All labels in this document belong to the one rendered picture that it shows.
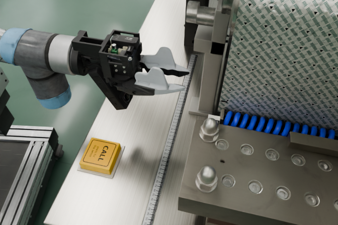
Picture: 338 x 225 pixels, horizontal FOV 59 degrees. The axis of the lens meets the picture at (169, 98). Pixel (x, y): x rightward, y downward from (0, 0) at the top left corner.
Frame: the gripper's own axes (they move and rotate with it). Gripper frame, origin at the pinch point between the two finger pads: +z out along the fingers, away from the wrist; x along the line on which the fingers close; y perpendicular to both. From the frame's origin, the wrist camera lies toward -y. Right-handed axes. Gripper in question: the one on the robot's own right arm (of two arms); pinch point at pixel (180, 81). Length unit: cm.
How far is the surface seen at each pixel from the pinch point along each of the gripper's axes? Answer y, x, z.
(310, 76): 6.4, 0.0, 21.4
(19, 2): -105, 171, -184
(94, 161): -16.8, -11.4, -15.8
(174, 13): -18, 51, -12
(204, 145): -6.2, -9.0, 6.7
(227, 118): -4.9, -2.6, 10.0
